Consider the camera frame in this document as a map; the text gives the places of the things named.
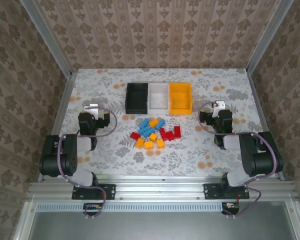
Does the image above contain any black plastic bin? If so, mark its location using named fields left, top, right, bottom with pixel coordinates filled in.
left=124, top=82, right=150, bottom=115

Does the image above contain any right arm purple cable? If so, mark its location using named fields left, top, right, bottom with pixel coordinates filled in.
left=198, top=101, right=278, bottom=218

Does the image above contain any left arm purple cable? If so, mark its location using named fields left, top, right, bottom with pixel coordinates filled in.
left=56, top=106, right=119, bottom=220

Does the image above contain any yellow plastic bin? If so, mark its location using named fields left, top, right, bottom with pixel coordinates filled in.
left=169, top=82, right=193, bottom=115

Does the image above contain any grey metal panel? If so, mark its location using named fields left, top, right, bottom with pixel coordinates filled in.
left=33, top=211, right=300, bottom=240

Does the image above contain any small black connector board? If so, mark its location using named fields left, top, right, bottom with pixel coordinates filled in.
left=83, top=203, right=103, bottom=212
left=222, top=202, right=241, bottom=212

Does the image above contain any aluminium table side rail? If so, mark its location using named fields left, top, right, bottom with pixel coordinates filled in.
left=246, top=71, right=286, bottom=181
left=38, top=71, right=78, bottom=182

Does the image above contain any floral patterned table cover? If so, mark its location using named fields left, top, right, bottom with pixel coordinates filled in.
left=52, top=67, right=278, bottom=180

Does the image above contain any white plastic bin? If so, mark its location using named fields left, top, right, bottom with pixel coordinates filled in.
left=147, top=82, right=171, bottom=115

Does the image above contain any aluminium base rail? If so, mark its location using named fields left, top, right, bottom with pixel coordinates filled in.
left=27, top=174, right=297, bottom=202

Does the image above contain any aluminium frame post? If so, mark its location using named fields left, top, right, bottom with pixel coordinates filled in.
left=21, top=0, right=73, bottom=78
left=246, top=0, right=295, bottom=74

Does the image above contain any aluminium panel edge rail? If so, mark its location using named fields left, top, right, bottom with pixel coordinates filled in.
left=13, top=201, right=38, bottom=240
left=284, top=201, right=300, bottom=240

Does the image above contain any grey slotted cable duct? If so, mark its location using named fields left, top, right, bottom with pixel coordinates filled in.
left=36, top=202, right=225, bottom=211

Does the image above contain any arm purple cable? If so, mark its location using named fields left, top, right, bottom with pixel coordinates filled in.
left=56, top=106, right=119, bottom=220
left=198, top=101, right=278, bottom=218

